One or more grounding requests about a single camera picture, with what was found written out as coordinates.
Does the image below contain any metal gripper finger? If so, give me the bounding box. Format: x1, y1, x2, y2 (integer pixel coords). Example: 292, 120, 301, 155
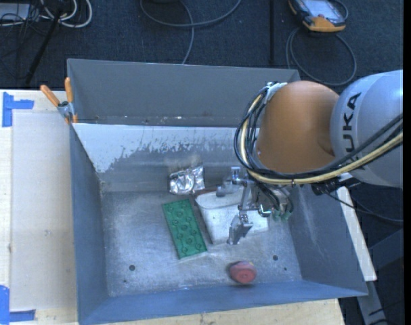
216, 166, 249, 198
226, 213, 255, 246

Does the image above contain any white rectangular block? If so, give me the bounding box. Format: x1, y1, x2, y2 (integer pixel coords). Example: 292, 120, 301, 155
195, 191, 270, 245

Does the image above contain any red round toy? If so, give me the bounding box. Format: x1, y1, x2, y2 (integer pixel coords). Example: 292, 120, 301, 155
228, 260, 258, 285

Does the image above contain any crumpled silver foil packet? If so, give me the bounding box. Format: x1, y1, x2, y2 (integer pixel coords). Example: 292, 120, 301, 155
168, 165, 207, 196

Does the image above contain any dark green flat block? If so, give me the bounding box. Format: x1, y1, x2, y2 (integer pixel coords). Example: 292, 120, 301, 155
161, 198, 209, 260

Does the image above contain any grey metal bin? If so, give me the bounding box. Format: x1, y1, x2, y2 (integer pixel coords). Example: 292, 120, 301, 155
66, 58, 370, 325

